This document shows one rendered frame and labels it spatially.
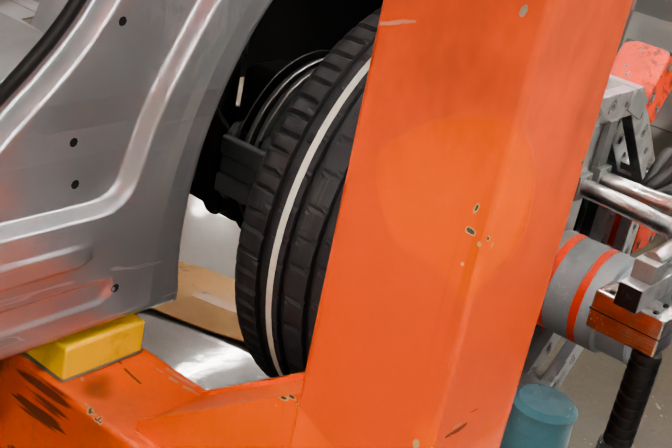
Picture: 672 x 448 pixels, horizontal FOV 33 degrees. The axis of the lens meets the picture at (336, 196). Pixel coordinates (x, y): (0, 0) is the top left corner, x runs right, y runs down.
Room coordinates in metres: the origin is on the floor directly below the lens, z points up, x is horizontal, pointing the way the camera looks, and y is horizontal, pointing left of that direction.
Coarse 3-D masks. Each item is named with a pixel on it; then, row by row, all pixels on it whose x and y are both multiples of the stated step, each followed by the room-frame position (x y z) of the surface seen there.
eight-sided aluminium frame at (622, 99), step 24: (624, 96) 1.48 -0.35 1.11; (600, 120) 1.43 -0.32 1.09; (624, 120) 1.54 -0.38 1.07; (648, 120) 1.58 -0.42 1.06; (624, 144) 1.64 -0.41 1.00; (648, 144) 1.60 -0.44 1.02; (624, 168) 1.64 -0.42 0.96; (648, 168) 1.63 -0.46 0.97; (600, 216) 1.66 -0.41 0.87; (600, 240) 1.66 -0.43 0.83; (624, 240) 1.63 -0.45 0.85; (552, 336) 1.60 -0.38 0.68; (528, 360) 1.57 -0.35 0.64; (552, 384) 1.53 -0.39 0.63
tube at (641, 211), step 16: (592, 144) 1.42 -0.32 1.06; (576, 192) 1.39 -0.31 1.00; (592, 192) 1.39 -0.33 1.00; (608, 192) 1.38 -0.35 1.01; (608, 208) 1.37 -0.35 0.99; (624, 208) 1.36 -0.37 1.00; (640, 208) 1.35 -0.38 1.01; (640, 224) 1.35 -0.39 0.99; (656, 224) 1.32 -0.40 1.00; (640, 256) 1.20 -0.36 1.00; (656, 256) 1.20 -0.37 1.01; (640, 272) 1.19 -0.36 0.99; (656, 272) 1.18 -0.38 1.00
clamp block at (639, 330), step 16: (608, 288) 1.21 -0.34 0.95; (592, 304) 1.21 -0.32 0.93; (608, 304) 1.19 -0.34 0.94; (656, 304) 1.20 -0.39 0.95; (592, 320) 1.20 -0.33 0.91; (608, 320) 1.19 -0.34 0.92; (624, 320) 1.18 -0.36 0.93; (640, 320) 1.17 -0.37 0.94; (656, 320) 1.16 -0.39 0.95; (624, 336) 1.18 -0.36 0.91; (640, 336) 1.17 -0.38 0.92; (656, 336) 1.16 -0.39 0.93; (656, 352) 1.16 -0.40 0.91
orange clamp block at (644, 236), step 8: (616, 216) 1.69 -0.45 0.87; (616, 224) 1.68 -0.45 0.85; (616, 232) 1.68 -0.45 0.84; (640, 232) 1.67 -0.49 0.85; (648, 232) 1.70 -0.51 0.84; (608, 240) 1.69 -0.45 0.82; (640, 240) 1.68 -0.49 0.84; (648, 240) 1.71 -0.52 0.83; (632, 248) 1.66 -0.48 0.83; (640, 248) 1.69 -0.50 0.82
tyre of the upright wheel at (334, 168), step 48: (336, 48) 1.44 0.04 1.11; (336, 96) 1.38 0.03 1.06; (288, 144) 1.36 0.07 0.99; (336, 144) 1.33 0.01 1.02; (288, 192) 1.32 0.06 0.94; (336, 192) 1.29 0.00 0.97; (240, 240) 1.34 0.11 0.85; (288, 240) 1.30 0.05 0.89; (240, 288) 1.34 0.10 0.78; (288, 288) 1.29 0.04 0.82; (288, 336) 1.30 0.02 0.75
